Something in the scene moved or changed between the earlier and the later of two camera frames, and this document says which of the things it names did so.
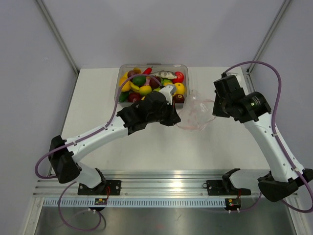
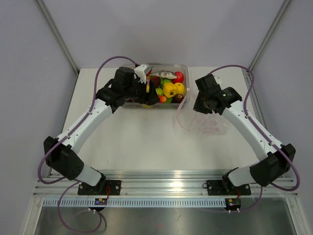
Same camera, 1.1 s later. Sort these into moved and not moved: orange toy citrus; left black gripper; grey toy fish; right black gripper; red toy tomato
Moved: right black gripper; left black gripper
Not moved: red toy tomato; orange toy citrus; grey toy fish
